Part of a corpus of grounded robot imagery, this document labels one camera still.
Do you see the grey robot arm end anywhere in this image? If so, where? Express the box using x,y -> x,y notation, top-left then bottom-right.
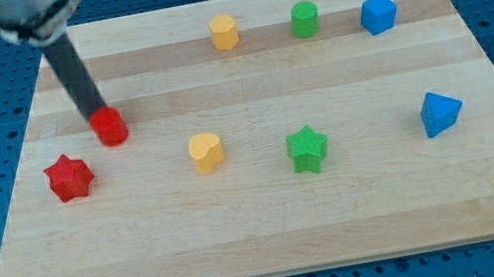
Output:
0,0 -> 83,48

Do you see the yellow hexagon block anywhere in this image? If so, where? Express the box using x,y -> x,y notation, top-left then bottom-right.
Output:
208,14 -> 240,51

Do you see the yellow heart block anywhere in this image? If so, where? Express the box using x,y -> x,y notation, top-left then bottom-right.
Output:
187,132 -> 226,175

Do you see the green star block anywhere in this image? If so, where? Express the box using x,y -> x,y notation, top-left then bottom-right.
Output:
286,125 -> 328,174

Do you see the wooden board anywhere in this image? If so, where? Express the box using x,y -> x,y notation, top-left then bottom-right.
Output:
0,0 -> 494,277

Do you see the green cylinder block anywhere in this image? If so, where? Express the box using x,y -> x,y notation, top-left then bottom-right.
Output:
291,0 -> 319,39

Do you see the red cylinder block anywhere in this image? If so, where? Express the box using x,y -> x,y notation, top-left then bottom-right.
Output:
89,106 -> 129,147

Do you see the blue cube block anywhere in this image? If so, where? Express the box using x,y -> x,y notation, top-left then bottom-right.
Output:
360,0 -> 398,36

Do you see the red star block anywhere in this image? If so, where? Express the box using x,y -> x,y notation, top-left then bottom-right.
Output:
44,154 -> 94,204

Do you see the blue triangle block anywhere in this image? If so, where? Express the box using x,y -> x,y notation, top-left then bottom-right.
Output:
420,91 -> 462,138

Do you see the black pusher rod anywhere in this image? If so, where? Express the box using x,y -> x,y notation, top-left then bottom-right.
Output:
41,33 -> 106,122

